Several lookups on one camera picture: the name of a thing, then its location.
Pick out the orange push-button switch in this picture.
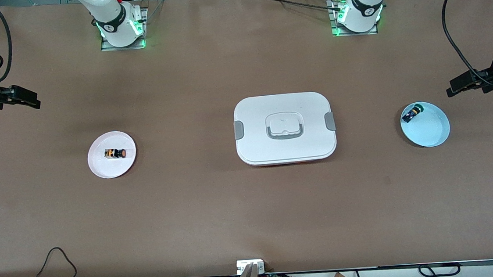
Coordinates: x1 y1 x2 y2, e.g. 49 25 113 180
104 147 127 161

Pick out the white lidded plastic box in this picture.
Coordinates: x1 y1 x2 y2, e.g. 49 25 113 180
232 90 339 168

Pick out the light blue round plate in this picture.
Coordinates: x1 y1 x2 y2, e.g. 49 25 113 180
399 99 452 150

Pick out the pink round plate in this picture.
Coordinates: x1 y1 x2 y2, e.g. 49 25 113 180
86 129 139 181

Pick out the white socket block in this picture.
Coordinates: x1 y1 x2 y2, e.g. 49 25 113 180
236 259 265 275

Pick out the green push-button switch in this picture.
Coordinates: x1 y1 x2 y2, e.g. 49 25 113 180
404 104 425 123

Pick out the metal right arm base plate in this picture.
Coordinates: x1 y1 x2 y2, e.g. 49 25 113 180
97 6 152 52

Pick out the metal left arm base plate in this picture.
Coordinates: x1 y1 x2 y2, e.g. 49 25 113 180
328 0 379 39

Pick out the thin black looped cable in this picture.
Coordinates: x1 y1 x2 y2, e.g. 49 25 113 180
29 245 78 277

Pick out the black flat looped cable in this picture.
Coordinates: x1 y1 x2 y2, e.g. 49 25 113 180
418 262 461 277

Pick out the black cable to arm base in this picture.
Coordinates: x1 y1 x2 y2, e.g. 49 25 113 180
258 0 345 17

